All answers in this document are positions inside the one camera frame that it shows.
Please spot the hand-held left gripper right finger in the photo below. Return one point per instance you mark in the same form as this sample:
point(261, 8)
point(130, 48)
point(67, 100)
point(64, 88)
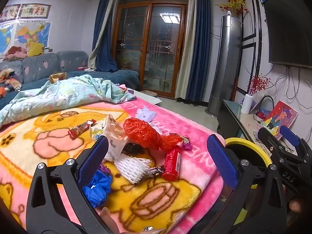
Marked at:
point(221, 158)

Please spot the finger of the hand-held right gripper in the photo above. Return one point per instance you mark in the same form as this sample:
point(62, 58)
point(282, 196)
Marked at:
point(288, 134)
point(270, 139)

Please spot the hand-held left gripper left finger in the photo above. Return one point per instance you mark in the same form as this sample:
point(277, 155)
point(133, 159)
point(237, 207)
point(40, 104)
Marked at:
point(93, 158)

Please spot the yellow rimmed trash bin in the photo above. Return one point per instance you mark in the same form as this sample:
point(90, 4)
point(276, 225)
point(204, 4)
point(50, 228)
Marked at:
point(251, 148)

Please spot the purple foil wrapper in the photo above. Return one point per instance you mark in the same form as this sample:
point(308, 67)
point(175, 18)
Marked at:
point(187, 143)

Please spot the white foam net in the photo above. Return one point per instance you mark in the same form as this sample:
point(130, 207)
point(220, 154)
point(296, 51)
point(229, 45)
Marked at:
point(131, 165)

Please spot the dark brown snack wrapper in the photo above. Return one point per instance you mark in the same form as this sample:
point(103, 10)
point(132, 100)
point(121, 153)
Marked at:
point(156, 170)

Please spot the person's right hand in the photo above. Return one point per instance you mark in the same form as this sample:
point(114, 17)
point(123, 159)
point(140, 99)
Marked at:
point(296, 206)

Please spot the person's left hand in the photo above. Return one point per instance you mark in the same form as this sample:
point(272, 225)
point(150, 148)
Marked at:
point(108, 217)

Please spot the small purple wrapper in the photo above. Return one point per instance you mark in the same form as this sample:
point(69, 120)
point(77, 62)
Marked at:
point(105, 168)

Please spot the colourful picture book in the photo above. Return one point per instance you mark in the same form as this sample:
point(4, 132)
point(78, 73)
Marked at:
point(282, 114)

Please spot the small red object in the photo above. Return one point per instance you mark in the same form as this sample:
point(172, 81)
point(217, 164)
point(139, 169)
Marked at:
point(260, 115)

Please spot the white plastic bag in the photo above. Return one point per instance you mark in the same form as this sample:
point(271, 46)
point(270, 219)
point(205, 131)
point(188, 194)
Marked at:
point(114, 136)

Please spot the blue plastic bag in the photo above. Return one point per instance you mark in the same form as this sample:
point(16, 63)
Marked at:
point(97, 190)

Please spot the red snack wrapper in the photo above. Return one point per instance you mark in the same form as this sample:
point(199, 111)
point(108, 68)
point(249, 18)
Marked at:
point(80, 128)

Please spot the purple card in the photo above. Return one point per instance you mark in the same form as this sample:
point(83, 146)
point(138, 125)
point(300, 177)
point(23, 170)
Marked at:
point(257, 102)

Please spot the black snack wrapper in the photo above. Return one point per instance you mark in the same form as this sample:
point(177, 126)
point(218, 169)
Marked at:
point(131, 148)

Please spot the glass top television stand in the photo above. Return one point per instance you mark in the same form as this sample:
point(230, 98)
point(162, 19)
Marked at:
point(231, 119)

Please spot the white vase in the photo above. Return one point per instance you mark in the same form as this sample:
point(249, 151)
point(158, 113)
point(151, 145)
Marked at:
point(247, 104)

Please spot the red can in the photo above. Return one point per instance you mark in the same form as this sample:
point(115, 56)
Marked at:
point(170, 163)

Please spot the red plastic bag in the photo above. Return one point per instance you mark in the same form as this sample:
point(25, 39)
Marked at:
point(141, 131)

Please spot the red berry branches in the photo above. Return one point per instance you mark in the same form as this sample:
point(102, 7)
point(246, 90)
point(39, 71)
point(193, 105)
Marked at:
point(258, 84)

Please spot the pink printed blanket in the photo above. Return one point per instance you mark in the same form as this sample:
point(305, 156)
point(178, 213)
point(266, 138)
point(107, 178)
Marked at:
point(170, 195)

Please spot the lilac knitted cloth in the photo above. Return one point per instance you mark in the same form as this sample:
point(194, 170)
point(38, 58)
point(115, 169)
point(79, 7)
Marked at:
point(146, 113)

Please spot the light blue printed quilt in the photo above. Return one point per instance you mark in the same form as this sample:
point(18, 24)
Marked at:
point(61, 95)

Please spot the pink purple packets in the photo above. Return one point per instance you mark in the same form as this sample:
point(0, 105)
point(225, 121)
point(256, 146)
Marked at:
point(123, 87)

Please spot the white floor mat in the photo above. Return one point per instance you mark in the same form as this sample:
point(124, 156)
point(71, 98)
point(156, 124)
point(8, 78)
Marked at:
point(153, 98)

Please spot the gold red box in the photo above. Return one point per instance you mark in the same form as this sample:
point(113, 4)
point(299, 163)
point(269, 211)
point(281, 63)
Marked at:
point(57, 77)

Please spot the silver tower air conditioner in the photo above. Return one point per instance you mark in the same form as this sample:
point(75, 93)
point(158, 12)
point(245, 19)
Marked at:
point(226, 61)

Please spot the blue patterned sofa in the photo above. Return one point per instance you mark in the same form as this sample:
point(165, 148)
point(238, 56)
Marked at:
point(39, 65)

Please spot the beige curtain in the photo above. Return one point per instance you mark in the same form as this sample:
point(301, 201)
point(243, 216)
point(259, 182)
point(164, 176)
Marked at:
point(111, 9)
point(187, 53)

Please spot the colourful clothes pile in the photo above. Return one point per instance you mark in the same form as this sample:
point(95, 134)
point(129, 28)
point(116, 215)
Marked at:
point(9, 78)

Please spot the blue curtain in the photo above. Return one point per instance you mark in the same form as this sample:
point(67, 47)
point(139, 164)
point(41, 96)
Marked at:
point(199, 41)
point(104, 34)

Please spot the yellow pillow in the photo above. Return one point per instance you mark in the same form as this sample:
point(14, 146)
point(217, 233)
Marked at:
point(36, 48)

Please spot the pink red clothes pile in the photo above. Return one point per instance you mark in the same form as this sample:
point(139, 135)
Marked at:
point(15, 53)

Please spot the wooden glass sliding door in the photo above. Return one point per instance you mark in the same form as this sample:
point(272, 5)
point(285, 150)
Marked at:
point(156, 41)

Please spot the country map poster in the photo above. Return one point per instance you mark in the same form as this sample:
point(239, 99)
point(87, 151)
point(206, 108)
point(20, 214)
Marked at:
point(34, 33)

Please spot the yellow artificial flowers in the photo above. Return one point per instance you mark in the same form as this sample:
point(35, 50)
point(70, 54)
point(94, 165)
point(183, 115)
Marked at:
point(234, 3)

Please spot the world map poster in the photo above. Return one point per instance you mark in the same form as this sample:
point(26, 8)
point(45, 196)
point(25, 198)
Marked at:
point(4, 39)

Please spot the black wall television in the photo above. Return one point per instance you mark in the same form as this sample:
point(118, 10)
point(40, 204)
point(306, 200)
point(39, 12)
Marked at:
point(290, 29)

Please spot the calligraphy wall poster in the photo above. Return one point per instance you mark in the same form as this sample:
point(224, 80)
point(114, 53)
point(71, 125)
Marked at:
point(35, 11)
point(9, 13)

